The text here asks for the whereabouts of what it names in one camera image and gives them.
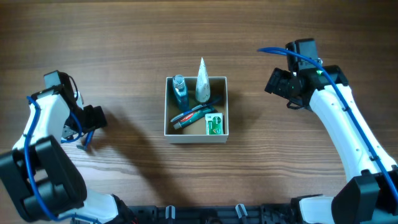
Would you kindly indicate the blue mouthwash bottle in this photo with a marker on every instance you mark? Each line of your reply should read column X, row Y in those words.
column 180, row 92

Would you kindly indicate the green soap box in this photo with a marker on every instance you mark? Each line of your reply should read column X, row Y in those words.
column 214, row 123

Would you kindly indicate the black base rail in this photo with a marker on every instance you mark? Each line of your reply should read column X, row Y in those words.
column 259, row 214

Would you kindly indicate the white cardboard open box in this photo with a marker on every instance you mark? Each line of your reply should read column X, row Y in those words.
column 196, row 132

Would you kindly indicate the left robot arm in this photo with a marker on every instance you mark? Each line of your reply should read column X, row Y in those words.
column 41, row 180

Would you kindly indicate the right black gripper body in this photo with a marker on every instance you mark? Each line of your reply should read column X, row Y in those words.
column 277, row 81

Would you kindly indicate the blue white toothbrush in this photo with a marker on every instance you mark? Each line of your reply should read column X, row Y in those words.
column 215, row 100

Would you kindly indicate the blue razor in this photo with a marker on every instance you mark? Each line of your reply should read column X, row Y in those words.
column 85, row 145

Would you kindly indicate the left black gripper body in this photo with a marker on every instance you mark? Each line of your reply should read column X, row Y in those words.
column 95, row 117

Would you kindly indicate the white lotion tube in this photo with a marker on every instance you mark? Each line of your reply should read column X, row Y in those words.
column 202, row 90

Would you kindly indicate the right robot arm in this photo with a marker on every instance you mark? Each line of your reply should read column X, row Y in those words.
column 370, row 193

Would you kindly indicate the teal red toothpaste tube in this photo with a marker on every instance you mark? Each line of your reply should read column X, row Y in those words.
column 193, row 117

